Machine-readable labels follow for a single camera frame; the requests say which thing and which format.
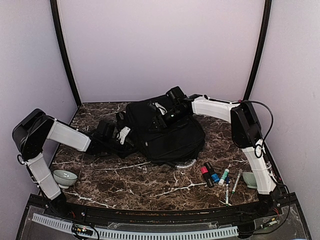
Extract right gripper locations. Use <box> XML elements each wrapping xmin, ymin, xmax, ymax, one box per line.
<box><xmin>148</xmin><ymin>107</ymin><xmax>188</xmax><ymax>133</ymax></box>

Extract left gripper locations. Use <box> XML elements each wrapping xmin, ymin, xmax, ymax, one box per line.
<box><xmin>102</xmin><ymin>138</ymin><xmax>136</xmax><ymax>160</ymax></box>

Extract black student bag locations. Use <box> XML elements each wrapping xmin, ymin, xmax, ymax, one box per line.
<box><xmin>116</xmin><ymin>95</ymin><xmax>206</xmax><ymax>168</ymax></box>

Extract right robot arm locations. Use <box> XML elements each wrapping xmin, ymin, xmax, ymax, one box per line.
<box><xmin>147</xmin><ymin>94</ymin><xmax>276</xmax><ymax>195</ymax></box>

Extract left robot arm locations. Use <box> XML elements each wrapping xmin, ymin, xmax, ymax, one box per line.
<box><xmin>12</xmin><ymin>108</ymin><xmax>137</xmax><ymax>218</ymax></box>

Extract pink highlighter marker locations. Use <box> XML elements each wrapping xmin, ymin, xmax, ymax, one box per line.
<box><xmin>200</xmin><ymin>166</ymin><xmax>214</xmax><ymax>188</ymax></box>

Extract left pale green bowl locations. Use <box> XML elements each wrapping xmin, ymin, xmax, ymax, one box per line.
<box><xmin>53</xmin><ymin>169</ymin><xmax>78</xmax><ymax>189</ymax></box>

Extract pale green bowl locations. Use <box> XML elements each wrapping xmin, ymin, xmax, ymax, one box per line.
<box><xmin>242</xmin><ymin>171</ymin><xmax>258</xmax><ymax>189</ymax></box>
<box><xmin>53</xmin><ymin>169</ymin><xmax>78</xmax><ymax>189</ymax></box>

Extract blue highlighter marker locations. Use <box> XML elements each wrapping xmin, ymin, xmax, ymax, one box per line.
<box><xmin>204</xmin><ymin>162</ymin><xmax>220</xmax><ymax>184</ymax></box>

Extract green whiteboard pen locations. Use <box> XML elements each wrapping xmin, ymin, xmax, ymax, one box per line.
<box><xmin>231</xmin><ymin>169</ymin><xmax>243</xmax><ymax>196</ymax></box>

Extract right pale green bowl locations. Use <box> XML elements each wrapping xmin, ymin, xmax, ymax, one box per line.
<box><xmin>242</xmin><ymin>171</ymin><xmax>258</xmax><ymax>189</ymax></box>

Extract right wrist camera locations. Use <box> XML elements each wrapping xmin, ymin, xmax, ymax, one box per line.
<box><xmin>149</xmin><ymin>86</ymin><xmax>188</xmax><ymax>116</ymax></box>

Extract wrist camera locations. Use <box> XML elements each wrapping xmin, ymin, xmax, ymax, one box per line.
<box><xmin>95</xmin><ymin>120</ymin><xmax>131</xmax><ymax>145</ymax></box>
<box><xmin>149</xmin><ymin>86</ymin><xmax>188</xmax><ymax>116</ymax></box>

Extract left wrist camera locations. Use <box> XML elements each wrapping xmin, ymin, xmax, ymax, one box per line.
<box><xmin>95</xmin><ymin>120</ymin><xmax>131</xmax><ymax>145</ymax></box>

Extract white slotted cable duct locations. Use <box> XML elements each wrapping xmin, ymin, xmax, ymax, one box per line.
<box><xmin>31</xmin><ymin>213</ymin><xmax>239</xmax><ymax>240</ymax></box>

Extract left black frame post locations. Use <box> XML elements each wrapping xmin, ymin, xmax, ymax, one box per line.
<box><xmin>49</xmin><ymin>0</ymin><xmax>82</xmax><ymax>108</ymax></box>

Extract black frame post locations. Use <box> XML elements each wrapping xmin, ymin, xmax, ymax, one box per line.
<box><xmin>49</xmin><ymin>0</ymin><xmax>82</xmax><ymax>108</ymax></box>
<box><xmin>243</xmin><ymin>0</ymin><xmax>272</xmax><ymax>100</ymax></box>

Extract right black frame post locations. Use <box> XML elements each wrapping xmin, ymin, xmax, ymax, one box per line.
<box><xmin>243</xmin><ymin>0</ymin><xmax>272</xmax><ymax>100</ymax></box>

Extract black front rail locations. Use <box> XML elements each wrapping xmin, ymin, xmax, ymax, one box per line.
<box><xmin>27</xmin><ymin>193</ymin><xmax>298</xmax><ymax>227</ymax></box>

